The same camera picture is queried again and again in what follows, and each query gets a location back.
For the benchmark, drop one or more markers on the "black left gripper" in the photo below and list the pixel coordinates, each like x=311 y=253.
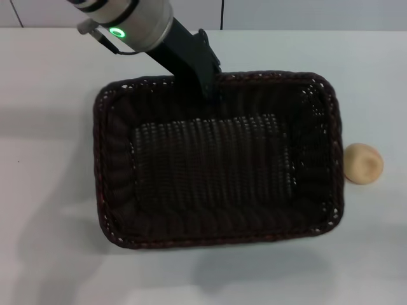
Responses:
x=186 y=54

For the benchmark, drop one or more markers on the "beige round bread bun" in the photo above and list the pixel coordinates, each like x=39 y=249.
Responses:
x=365 y=163

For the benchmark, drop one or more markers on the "thin black vertical strip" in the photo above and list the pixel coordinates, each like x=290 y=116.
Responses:
x=221 y=14

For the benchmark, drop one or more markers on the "dark woven wicker basket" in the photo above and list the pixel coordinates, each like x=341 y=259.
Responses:
x=206 y=165

